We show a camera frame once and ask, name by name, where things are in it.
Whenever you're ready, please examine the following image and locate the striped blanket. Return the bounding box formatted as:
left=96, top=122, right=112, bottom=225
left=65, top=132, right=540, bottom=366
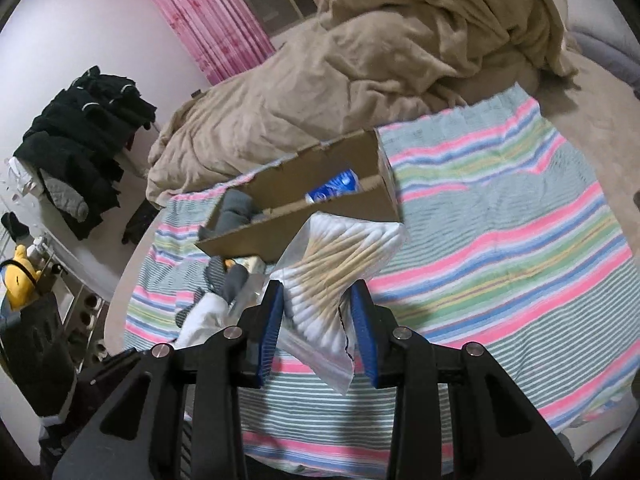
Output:
left=124, top=82, right=635, bottom=465

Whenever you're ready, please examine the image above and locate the cardboard box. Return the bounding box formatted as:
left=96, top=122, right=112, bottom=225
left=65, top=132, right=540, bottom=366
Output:
left=194, top=129, right=404, bottom=265

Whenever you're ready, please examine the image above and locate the blue and white packet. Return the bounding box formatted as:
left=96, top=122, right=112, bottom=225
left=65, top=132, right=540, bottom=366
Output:
left=305, top=170, right=362, bottom=204

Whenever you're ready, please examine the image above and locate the yellow plush toy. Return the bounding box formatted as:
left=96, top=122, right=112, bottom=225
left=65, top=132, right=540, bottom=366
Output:
left=0, top=244, right=42, bottom=311

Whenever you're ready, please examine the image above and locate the white cloth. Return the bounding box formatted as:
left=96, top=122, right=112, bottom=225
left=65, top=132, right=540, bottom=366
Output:
left=176, top=291, right=241, bottom=348

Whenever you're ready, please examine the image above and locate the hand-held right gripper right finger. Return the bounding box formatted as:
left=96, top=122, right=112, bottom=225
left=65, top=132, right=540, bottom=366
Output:
left=350, top=282, right=583, bottom=480

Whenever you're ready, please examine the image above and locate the pile of black clothes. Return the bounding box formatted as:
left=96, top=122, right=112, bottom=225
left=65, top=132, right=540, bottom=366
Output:
left=14, top=66, right=158, bottom=241

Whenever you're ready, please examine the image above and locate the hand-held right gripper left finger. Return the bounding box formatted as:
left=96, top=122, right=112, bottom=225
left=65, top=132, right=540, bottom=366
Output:
left=52, top=280, right=285, bottom=480

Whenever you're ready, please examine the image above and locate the grey striped sock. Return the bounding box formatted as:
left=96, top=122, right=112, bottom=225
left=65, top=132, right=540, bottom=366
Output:
left=175, top=256, right=251, bottom=328

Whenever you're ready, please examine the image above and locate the beige blanket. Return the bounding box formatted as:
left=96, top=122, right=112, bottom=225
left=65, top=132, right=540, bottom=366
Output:
left=146, top=0, right=581, bottom=210

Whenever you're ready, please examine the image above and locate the bag of cotton swabs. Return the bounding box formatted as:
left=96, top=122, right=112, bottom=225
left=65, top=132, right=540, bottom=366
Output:
left=270, top=211, right=407, bottom=395

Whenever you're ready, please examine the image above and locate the black bag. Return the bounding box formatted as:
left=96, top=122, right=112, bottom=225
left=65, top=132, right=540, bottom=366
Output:
left=0, top=290, right=81, bottom=418

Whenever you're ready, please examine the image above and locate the pink curtain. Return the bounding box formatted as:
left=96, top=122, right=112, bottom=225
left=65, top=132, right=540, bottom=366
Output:
left=127, top=0, right=277, bottom=86

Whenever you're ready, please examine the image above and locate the white metal rack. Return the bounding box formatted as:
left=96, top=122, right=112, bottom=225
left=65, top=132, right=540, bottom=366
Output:
left=0, top=160, right=113, bottom=361

